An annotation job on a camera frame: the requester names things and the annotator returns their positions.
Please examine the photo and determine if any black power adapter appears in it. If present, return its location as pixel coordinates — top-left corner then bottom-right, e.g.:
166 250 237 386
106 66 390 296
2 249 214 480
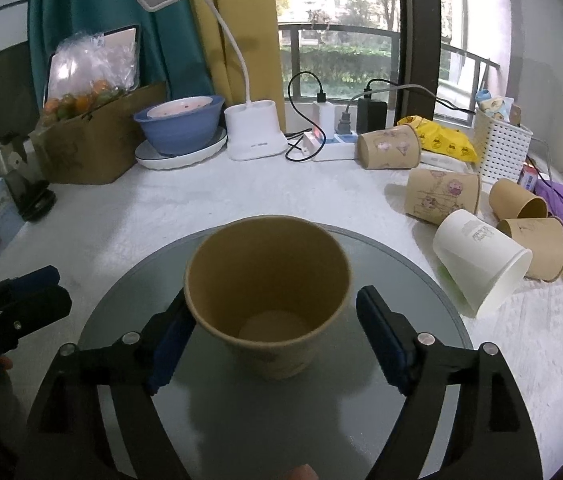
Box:
356 93 388 134

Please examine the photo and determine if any white charger plug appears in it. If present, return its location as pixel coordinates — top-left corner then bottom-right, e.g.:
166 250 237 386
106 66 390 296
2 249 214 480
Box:
312 90 336 141

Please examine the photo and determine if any brown patterned paper cup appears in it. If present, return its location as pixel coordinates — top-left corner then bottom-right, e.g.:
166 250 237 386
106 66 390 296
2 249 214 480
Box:
184 214 353 379

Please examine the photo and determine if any white plate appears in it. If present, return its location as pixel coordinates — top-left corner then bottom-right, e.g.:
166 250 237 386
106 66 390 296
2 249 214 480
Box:
134 127 227 171

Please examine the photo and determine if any white desk lamp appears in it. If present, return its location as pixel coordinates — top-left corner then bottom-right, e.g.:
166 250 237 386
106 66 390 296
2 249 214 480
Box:
137 0 288 162

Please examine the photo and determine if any white paper cup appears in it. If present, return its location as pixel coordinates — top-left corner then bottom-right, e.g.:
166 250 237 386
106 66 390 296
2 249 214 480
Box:
432 209 533 318

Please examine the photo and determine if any brown patterned cup front-left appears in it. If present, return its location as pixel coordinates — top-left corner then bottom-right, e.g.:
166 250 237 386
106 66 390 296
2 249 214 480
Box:
404 168 481 226

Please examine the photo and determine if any white power strip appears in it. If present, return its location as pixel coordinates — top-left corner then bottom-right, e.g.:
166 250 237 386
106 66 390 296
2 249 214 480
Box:
300 131 357 162

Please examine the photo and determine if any plain brown cup front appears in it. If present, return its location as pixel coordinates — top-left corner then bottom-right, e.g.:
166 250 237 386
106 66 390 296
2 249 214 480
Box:
497 217 563 283

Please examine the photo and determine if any brown patterned cup back-left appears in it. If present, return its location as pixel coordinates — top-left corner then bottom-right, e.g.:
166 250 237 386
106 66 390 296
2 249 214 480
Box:
356 125 421 170

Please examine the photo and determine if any plain brown cup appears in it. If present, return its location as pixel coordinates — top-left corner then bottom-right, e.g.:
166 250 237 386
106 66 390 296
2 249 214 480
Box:
489 179 548 220
497 217 563 283

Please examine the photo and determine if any white plastic basket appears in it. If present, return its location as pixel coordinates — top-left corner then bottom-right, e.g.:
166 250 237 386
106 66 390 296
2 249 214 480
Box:
473 110 533 184

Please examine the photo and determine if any pink bowl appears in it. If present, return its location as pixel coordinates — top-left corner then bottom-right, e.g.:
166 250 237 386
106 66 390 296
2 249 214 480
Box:
147 96 213 119

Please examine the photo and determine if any round grey mat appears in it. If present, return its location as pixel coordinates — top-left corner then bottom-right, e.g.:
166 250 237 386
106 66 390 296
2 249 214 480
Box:
79 226 473 479

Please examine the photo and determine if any plain brown cup back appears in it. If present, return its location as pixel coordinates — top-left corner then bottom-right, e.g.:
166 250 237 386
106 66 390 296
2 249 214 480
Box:
489 179 548 220

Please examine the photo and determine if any yellow snack bag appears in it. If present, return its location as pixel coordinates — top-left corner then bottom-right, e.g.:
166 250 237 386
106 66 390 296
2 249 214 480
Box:
396 115 478 162

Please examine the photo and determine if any plastic bag of fruit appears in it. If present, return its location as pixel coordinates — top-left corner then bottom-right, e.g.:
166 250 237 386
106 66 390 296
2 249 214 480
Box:
39 26 140 128

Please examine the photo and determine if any black window frame post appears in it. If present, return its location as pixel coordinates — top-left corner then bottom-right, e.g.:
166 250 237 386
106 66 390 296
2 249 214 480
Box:
399 0 442 94

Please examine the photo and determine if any teal curtain left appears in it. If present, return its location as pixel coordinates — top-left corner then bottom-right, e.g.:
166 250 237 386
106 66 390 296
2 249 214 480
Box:
28 0 214 101

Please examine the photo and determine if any yellow curtain left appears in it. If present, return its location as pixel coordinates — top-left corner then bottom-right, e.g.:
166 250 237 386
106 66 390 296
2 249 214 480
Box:
190 0 286 127

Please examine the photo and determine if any blue bowl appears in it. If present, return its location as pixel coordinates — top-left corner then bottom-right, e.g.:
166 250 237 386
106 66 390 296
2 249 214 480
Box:
133 96 225 156

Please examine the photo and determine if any cardboard box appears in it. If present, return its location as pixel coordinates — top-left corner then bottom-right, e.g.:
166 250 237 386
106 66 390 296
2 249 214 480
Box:
30 81 167 185

